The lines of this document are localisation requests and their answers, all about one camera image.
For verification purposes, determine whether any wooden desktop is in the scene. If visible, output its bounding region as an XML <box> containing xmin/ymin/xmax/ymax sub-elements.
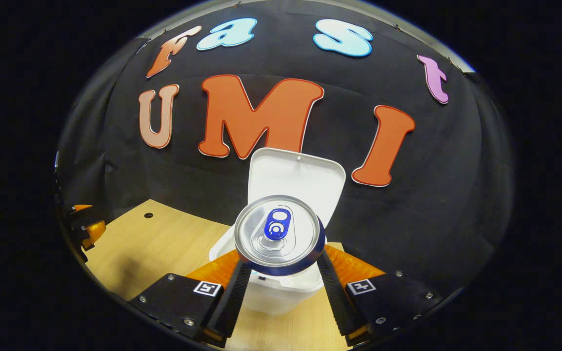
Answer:
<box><xmin>86</xmin><ymin>199</ymin><xmax>355</xmax><ymax>351</ymax></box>

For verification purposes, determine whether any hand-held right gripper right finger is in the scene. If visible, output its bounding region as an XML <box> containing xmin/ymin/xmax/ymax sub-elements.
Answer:
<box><xmin>316</xmin><ymin>244</ymin><xmax>443</xmax><ymax>348</ymax></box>

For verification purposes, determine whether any black backdrop cloth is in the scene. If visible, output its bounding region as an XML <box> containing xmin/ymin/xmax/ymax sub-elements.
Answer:
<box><xmin>57</xmin><ymin>0</ymin><xmax>513</xmax><ymax>293</ymax></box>

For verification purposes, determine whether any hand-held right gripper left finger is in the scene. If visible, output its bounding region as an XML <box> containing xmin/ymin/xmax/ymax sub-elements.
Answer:
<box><xmin>129</xmin><ymin>249</ymin><xmax>253</xmax><ymax>348</ymax></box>

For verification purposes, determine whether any blue pop can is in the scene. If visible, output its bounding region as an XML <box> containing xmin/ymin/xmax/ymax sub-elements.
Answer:
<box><xmin>234</xmin><ymin>195</ymin><xmax>326</xmax><ymax>277</ymax></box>

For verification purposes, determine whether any white desktop garbage bin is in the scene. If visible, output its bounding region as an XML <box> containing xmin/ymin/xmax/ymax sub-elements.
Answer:
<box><xmin>209</xmin><ymin>148</ymin><xmax>346</xmax><ymax>315</ymax></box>

